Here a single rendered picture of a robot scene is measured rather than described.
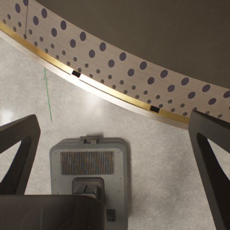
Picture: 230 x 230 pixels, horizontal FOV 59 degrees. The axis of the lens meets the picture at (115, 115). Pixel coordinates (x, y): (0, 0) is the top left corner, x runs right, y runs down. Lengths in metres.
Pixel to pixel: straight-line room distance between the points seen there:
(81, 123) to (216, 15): 1.42
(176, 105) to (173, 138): 1.27
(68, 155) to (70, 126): 0.31
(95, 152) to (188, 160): 0.76
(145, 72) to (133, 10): 0.11
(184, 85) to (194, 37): 0.10
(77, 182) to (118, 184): 0.27
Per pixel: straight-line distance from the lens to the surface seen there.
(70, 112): 1.62
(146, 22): 0.29
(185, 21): 0.28
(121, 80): 0.37
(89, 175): 1.42
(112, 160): 1.37
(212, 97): 0.38
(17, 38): 0.45
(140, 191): 1.74
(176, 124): 0.42
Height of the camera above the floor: 1.57
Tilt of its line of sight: 85 degrees down
